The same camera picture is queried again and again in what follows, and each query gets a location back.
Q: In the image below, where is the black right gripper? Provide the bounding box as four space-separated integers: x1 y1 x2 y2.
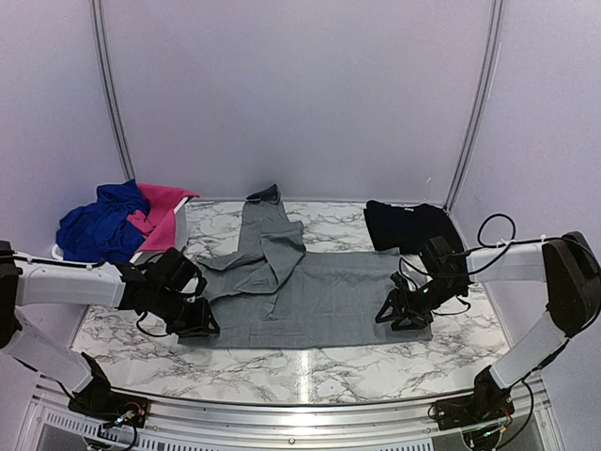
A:
376 276 464 331

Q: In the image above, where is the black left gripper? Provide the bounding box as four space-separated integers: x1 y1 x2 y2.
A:
151 287 220 338

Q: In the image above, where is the grey garment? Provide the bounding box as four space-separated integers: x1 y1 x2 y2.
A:
180 185 432 350

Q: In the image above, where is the black t-shirt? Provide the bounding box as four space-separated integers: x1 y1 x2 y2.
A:
363 200 465 255

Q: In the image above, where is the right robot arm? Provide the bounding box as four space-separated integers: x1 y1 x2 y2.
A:
375 232 600 421

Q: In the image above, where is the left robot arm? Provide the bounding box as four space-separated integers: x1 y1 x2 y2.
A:
1 241 220 418

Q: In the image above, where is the white plastic laundry basket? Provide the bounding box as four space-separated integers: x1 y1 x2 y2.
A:
50 196 190 269

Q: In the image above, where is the pink garment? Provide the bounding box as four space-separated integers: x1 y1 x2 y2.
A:
126 181 201 255

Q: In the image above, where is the blue garment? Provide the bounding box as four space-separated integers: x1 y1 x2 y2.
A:
55 179 150 263

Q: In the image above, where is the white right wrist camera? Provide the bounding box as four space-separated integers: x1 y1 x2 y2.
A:
390 272 420 293

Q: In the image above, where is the aluminium front frame rail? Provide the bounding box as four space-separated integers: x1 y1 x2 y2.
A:
16 378 564 450

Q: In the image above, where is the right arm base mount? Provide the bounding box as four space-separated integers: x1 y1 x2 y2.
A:
427 395 515 430

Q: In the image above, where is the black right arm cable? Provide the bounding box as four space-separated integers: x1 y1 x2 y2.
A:
398 213 546 316

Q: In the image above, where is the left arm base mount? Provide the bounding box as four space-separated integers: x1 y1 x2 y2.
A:
68 390 150 428

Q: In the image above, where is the right aluminium corner post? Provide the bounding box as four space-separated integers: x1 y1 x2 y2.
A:
444 0 506 212

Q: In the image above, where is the aluminium corner post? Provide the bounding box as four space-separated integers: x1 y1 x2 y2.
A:
444 0 506 212
89 0 135 180

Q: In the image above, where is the left aluminium corner post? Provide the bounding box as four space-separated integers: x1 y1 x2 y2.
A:
89 0 135 180

